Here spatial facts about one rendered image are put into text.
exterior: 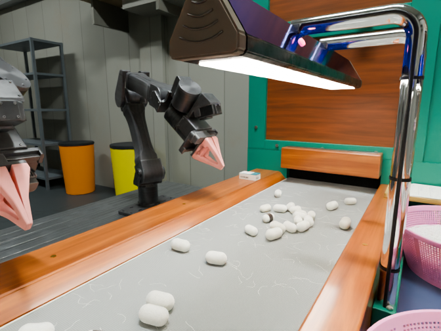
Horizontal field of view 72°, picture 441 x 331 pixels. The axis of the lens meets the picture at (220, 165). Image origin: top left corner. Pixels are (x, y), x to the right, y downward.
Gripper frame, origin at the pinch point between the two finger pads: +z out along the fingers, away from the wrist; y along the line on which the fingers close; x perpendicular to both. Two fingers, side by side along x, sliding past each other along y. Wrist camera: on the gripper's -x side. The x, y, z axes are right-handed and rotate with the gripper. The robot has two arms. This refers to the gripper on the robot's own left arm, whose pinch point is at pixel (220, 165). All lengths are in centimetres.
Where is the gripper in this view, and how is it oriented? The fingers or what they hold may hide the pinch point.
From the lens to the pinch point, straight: 73.1
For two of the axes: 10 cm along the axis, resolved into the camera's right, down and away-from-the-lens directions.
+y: 5.5, -1.6, 8.2
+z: 6.3, 7.2, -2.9
